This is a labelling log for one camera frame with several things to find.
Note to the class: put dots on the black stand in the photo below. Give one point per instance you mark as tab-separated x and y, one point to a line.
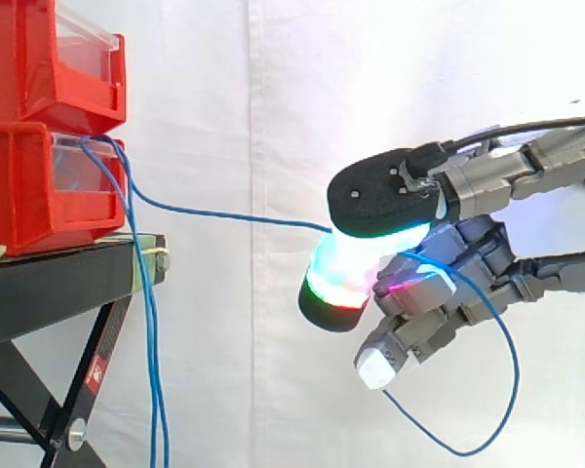
53	283

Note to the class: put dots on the red bin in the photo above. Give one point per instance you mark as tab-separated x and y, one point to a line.
19	195
24	63

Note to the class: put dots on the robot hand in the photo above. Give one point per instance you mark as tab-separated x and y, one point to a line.
492	180

